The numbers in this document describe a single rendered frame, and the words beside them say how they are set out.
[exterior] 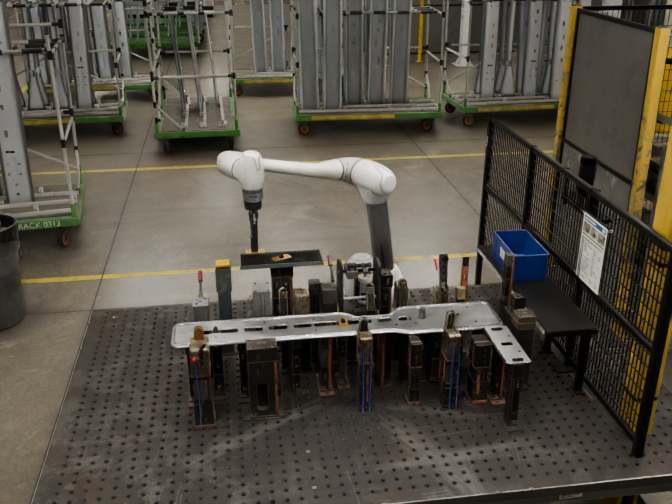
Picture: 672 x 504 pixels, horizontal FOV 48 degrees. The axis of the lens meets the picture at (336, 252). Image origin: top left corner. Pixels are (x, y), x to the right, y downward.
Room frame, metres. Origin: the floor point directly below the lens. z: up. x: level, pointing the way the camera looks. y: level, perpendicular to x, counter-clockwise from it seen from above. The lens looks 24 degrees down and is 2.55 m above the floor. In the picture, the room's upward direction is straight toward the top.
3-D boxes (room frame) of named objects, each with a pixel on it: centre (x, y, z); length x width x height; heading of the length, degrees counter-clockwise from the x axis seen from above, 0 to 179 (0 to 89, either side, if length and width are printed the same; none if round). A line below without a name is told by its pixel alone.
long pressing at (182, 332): (2.77, -0.01, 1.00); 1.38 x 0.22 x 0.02; 98
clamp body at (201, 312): (2.86, 0.58, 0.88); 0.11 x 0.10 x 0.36; 8
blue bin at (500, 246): (3.26, -0.87, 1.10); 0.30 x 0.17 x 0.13; 7
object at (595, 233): (2.82, -1.05, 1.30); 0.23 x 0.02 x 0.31; 8
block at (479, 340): (2.67, -0.59, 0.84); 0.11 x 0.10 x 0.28; 8
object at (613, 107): (4.97, -1.78, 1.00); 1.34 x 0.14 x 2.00; 8
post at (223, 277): (3.04, 0.50, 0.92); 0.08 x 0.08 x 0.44; 8
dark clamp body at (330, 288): (2.97, 0.03, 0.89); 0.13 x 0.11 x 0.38; 8
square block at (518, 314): (2.75, -0.78, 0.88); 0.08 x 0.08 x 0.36; 8
